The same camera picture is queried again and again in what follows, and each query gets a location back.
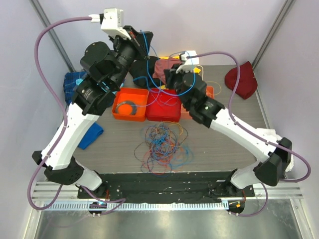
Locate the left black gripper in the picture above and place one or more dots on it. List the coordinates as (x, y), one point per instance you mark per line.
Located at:
(139, 46)

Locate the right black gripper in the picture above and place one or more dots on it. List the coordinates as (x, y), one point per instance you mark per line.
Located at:
(170, 75)

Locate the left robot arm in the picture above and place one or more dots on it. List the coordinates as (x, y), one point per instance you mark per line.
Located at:
(106, 70)

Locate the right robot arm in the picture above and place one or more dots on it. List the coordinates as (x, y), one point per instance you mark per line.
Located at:
(271, 161)

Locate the dusty pink cloth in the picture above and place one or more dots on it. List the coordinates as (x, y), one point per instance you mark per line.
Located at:
(161, 65)

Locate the red plastic bin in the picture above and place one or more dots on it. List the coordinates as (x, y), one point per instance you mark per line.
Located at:
(163, 105)

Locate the yellow cloth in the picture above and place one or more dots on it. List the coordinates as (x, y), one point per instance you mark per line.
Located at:
(198, 69)

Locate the black cloth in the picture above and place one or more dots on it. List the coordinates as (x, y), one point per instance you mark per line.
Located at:
(142, 73)

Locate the salmon plastic bin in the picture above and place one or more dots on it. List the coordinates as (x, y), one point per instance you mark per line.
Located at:
(185, 115)

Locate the grey tape roll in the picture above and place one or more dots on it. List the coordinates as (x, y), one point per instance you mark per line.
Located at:
(130, 103)

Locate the orange plastic bin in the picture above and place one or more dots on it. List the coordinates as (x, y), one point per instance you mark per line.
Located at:
(138, 96)

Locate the maroon cloth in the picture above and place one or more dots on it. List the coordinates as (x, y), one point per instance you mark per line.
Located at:
(247, 83)

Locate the light blue cloth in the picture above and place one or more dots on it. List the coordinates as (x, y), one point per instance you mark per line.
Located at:
(78, 81)

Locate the dark blue plaid cloth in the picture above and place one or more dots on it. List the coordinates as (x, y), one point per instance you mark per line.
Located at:
(69, 84)

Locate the royal blue cloth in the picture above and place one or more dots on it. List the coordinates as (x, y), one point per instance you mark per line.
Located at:
(90, 136)

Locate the white cloth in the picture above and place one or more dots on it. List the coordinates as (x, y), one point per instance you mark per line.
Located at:
(279, 135)

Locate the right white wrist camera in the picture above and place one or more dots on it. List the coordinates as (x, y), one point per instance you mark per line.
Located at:
(189, 61)

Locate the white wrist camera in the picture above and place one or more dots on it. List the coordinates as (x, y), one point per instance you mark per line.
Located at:
(111, 22)
(189, 61)

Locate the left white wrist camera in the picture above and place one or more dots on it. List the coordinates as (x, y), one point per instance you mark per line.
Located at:
(111, 22)

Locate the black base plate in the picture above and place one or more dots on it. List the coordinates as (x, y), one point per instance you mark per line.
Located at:
(181, 187)

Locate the slotted cable duct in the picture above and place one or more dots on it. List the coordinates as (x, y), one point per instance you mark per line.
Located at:
(93, 206)

